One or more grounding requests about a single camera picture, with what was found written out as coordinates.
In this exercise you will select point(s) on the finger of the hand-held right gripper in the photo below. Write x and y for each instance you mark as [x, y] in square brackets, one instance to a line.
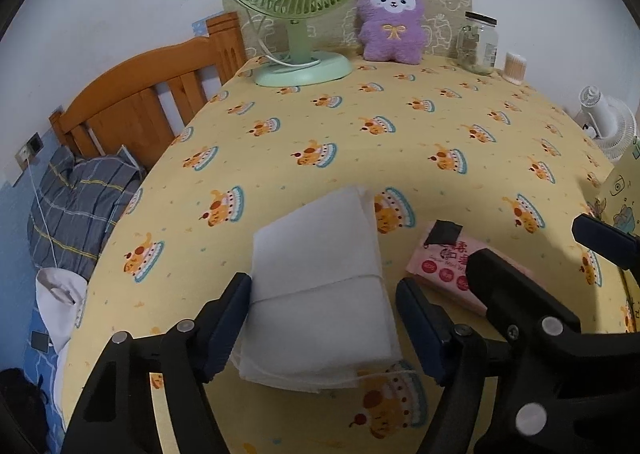
[607, 241]
[530, 304]

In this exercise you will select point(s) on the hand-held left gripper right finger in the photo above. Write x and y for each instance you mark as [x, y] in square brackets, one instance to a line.
[425, 334]

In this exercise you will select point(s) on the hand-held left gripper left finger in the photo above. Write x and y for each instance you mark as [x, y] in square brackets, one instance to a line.
[226, 329]

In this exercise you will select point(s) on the pink tissue pack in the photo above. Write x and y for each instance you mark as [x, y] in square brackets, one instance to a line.
[450, 271]

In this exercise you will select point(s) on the white cloth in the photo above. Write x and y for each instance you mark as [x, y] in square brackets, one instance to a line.
[320, 284]

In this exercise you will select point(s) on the white standing fan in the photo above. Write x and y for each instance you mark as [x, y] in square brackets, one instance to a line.
[607, 120]

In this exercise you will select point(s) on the white garment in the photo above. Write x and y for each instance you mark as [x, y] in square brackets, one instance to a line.
[60, 306]

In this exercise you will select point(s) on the blue printed bed sheet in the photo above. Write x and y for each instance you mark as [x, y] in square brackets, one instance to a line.
[47, 374]

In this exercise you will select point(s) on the grey plaid pillow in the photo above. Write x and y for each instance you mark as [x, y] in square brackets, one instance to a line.
[80, 204]

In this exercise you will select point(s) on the cotton swab container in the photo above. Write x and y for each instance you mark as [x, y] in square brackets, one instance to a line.
[515, 70]

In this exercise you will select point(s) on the yellow printed tablecloth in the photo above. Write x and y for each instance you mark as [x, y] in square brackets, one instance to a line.
[350, 134]

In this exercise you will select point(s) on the black bag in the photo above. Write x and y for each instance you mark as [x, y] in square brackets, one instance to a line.
[20, 406]

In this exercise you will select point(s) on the glass jar with black lid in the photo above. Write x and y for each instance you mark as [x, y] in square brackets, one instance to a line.
[477, 48]

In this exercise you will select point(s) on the wooden bed headboard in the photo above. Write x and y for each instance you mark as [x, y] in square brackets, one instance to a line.
[130, 109]

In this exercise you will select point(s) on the purple plush toy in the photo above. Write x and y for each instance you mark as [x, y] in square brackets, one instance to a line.
[392, 29]

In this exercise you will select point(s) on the white wall socket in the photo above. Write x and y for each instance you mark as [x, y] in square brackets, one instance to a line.
[23, 155]

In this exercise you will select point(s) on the black wall socket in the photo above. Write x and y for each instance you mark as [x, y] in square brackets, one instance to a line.
[34, 142]

